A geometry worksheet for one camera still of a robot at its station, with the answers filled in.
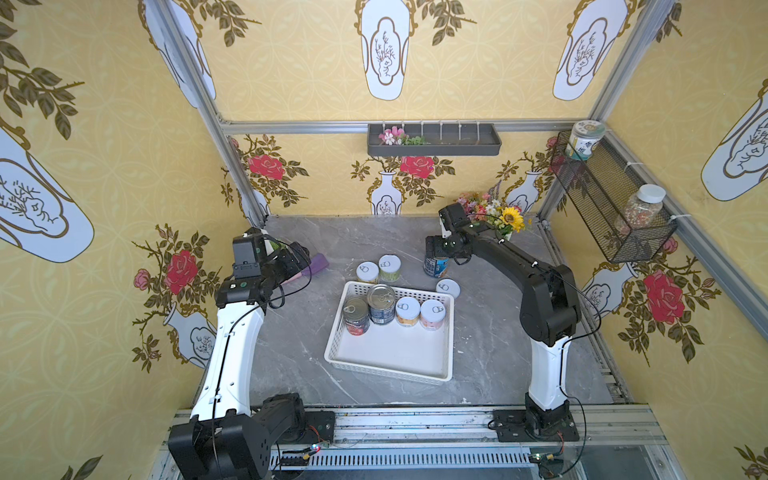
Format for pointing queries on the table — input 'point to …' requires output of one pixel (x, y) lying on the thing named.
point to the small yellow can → (367, 271)
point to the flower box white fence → (489, 209)
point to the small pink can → (432, 314)
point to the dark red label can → (356, 312)
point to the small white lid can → (449, 285)
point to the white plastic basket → (408, 353)
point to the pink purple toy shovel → (318, 262)
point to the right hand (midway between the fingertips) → (448, 245)
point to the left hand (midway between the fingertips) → (282, 259)
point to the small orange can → (407, 311)
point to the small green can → (389, 267)
